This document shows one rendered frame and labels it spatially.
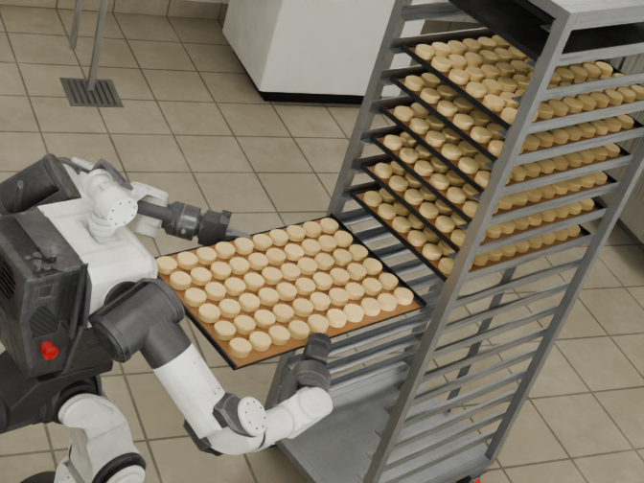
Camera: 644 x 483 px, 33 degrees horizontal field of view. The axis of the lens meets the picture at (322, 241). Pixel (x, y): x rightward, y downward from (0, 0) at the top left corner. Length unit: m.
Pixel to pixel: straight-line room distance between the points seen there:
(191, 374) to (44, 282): 0.32
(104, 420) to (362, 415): 1.37
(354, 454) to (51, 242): 1.65
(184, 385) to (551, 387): 2.51
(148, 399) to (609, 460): 1.69
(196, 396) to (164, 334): 0.13
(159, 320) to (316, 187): 2.99
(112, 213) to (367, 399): 1.80
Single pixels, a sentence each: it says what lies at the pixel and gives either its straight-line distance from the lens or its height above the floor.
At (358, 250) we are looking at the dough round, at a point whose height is 1.00.
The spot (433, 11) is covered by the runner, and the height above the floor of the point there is 1.58.
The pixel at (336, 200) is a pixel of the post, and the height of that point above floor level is 1.01.
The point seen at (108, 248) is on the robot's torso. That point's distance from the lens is 2.18.
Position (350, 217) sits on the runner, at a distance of 3.08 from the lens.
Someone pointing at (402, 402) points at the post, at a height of 0.65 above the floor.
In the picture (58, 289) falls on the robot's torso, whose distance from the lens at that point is 2.13.
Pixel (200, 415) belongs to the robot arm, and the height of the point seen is 1.13.
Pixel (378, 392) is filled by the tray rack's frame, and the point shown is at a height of 0.15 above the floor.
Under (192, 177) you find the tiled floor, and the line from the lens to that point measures 4.83.
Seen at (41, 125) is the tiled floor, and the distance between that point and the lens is 4.99.
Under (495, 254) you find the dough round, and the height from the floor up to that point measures 1.06.
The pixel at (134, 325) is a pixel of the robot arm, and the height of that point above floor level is 1.26.
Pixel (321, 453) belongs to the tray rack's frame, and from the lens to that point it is 3.51.
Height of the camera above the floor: 2.60
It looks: 34 degrees down
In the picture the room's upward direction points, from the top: 18 degrees clockwise
